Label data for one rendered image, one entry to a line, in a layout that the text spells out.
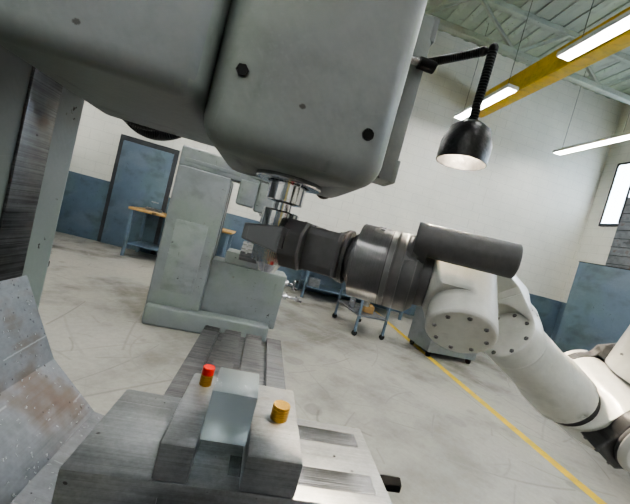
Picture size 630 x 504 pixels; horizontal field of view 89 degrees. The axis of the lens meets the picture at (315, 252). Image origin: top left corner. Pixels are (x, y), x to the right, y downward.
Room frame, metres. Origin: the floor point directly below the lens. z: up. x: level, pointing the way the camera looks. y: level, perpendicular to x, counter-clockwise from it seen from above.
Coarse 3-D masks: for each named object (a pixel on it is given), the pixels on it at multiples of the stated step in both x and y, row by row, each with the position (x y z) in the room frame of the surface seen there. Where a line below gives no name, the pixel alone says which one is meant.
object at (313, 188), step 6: (258, 174) 0.39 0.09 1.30; (264, 174) 0.38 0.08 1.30; (270, 174) 0.38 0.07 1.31; (276, 174) 0.37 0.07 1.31; (282, 174) 0.37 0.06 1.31; (288, 174) 0.37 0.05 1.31; (288, 180) 0.38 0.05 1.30; (294, 180) 0.37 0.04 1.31; (300, 180) 0.37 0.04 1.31; (306, 180) 0.38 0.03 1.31; (306, 186) 0.39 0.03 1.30; (312, 186) 0.39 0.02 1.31; (318, 186) 0.40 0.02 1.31; (306, 192) 0.45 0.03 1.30; (312, 192) 0.43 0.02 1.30; (318, 192) 0.41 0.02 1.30
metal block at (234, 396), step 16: (224, 368) 0.41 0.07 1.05; (224, 384) 0.37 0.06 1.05; (240, 384) 0.38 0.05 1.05; (256, 384) 0.39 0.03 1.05; (224, 400) 0.35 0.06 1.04; (240, 400) 0.36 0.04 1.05; (256, 400) 0.36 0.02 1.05; (208, 416) 0.35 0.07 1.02; (224, 416) 0.35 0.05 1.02; (240, 416) 0.36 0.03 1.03; (208, 432) 0.35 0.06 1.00; (224, 432) 0.35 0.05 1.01; (240, 432) 0.36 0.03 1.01
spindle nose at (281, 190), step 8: (272, 184) 0.40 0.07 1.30; (280, 184) 0.39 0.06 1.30; (288, 184) 0.39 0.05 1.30; (296, 184) 0.39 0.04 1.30; (272, 192) 0.39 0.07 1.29; (280, 192) 0.39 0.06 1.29; (288, 192) 0.39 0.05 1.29; (296, 192) 0.39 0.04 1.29; (304, 192) 0.41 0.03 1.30; (280, 200) 0.39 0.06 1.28; (288, 200) 0.39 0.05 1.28; (296, 200) 0.40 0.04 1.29
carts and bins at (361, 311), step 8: (48, 264) 2.01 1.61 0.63; (336, 304) 5.22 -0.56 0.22; (344, 304) 4.95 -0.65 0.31; (352, 304) 4.85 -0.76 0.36; (360, 304) 4.51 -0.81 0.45; (336, 312) 5.20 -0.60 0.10; (360, 312) 4.48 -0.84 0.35; (368, 312) 4.75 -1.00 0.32; (360, 320) 5.36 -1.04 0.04; (384, 320) 4.62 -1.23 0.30; (384, 328) 4.64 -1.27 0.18
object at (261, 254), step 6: (264, 216) 0.40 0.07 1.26; (270, 216) 0.39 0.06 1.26; (264, 222) 0.40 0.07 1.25; (270, 222) 0.39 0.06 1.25; (276, 222) 0.39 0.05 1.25; (282, 222) 0.39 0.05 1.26; (258, 246) 0.40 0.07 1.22; (252, 252) 0.40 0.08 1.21; (258, 252) 0.39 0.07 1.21; (264, 252) 0.39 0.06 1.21; (270, 252) 0.39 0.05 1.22; (252, 258) 0.40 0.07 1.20; (258, 258) 0.39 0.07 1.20; (264, 258) 0.39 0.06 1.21; (270, 258) 0.39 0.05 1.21; (276, 258) 0.39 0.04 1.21; (270, 264) 0.39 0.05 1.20; (276, 264) 0.39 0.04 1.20
